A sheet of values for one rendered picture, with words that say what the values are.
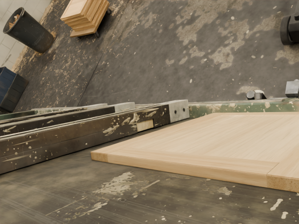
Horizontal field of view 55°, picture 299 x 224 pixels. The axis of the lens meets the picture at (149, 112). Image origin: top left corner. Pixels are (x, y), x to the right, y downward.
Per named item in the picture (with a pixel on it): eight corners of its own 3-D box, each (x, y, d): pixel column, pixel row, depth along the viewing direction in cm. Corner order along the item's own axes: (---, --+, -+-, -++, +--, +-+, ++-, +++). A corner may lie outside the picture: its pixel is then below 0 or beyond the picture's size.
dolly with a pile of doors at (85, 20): (115, 7, 398) (94, -14, 371) (100, 38, 384) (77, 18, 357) (90, 14, 441) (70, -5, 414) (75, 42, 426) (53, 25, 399)
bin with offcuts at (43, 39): (60, 30, 485) (27, 3, 442) (46, 56, 471) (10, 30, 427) (46, 34, 521) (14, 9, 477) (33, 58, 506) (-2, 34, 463)
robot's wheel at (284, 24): (291, 28, 209) (284, 10, 195) (298, 27, 205) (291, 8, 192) (285, 51, 203) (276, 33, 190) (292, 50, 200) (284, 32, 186)
